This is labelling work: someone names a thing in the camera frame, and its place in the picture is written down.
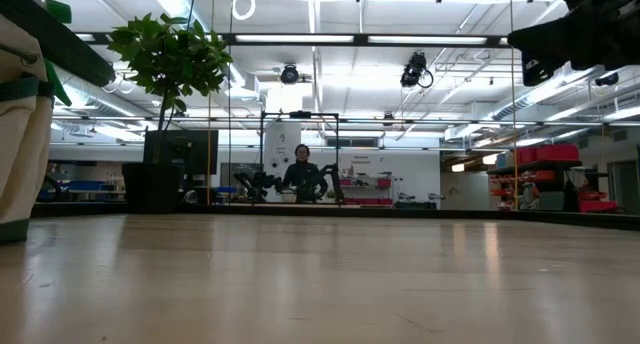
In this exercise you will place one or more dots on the black ceiling fixture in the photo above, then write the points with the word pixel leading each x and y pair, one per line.
pixel 607 79

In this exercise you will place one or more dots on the black monitor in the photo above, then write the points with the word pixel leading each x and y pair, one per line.
pixel 195 151

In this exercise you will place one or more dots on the green plant black pot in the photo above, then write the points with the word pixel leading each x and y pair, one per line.
pixel 152 189

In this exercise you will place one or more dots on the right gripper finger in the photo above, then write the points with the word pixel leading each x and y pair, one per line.
pixel 536 71
pixel 545 39

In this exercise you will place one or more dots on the shelf with red bins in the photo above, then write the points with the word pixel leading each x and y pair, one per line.
pixel 547 154

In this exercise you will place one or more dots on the white bucket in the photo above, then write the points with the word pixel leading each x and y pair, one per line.
pixel 288 196

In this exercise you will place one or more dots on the black background robot arm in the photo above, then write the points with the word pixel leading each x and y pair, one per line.
pixel 255 181
pixel 327 176

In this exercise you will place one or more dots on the black aluminium table frame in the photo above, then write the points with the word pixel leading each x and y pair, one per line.
pixel 350 40

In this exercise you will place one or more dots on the red bin rack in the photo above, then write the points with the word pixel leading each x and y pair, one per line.
pixel 382 183

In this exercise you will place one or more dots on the round black ceiling camera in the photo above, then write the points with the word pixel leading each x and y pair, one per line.
pixel 289 75

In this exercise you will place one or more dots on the black background frame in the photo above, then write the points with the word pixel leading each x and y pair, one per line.
pixel 300 115

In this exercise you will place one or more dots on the beige green gardening bag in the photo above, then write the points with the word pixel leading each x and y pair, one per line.
pixel 20 134

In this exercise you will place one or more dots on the person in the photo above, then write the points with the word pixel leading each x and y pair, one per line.
pixel 302 176

